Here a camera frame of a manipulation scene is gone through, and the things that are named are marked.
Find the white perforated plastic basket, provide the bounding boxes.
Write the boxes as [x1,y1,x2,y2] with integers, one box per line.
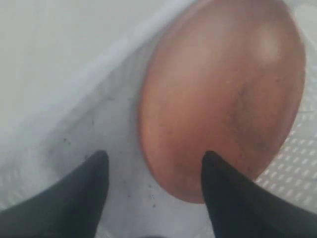
[0,0,317,238]

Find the brown round plate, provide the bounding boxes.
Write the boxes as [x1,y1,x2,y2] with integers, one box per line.
[138,0,306,203]

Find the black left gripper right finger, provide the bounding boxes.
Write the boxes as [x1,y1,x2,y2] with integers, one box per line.
[202,151,317,238]

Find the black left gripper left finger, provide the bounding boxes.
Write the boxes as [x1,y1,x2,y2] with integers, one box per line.
[0,150,109,238]

